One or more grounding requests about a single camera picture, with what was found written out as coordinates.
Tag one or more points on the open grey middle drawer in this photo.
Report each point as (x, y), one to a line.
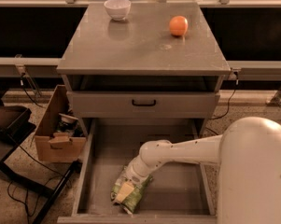
(178, 193)

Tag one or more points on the metal window rail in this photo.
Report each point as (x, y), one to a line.
(34, 67)

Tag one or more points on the orange fruit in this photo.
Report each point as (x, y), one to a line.
(178, 26)

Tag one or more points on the brown cardboard box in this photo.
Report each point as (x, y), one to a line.
(52, 146)

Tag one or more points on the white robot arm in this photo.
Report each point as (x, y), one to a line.
(248, 157)

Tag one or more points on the black table frame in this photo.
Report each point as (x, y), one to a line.
(15, 127)

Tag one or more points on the closed grey upper drawer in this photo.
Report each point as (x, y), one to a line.
(170, 105)

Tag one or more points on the green jalapeno chip bag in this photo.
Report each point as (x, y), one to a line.
(131, 202)

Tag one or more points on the white ceramic bowl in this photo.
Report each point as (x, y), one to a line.
(118, 10)

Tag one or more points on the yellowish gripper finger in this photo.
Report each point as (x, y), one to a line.
(125, 190)

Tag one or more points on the black drawer handle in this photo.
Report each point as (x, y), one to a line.
(143, 104)

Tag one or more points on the white cup in box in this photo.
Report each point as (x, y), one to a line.
(67, 118)

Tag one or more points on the grey drawer cabinet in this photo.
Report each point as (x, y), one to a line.
(140, 54)

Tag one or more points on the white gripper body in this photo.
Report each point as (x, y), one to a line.
(134, 175)

